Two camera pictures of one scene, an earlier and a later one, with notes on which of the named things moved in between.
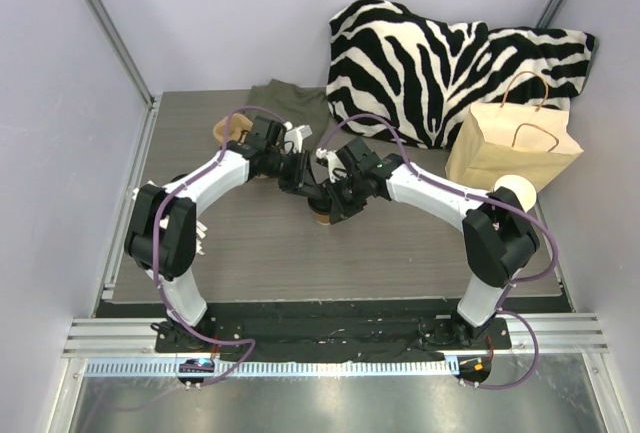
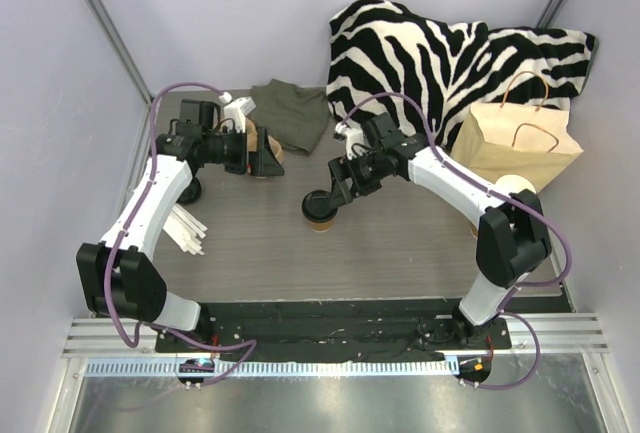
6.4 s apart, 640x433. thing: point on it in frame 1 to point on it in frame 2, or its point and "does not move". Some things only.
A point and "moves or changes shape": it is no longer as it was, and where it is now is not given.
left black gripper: x=300 y=176 to x=239 y=151
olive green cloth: x=297 y=105 does not move
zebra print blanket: x=414 y=72 does not move
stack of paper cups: x=521 y=187 does not move
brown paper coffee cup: x=323 y=219 moves or changes shape
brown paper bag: x=495 y=141 does not move
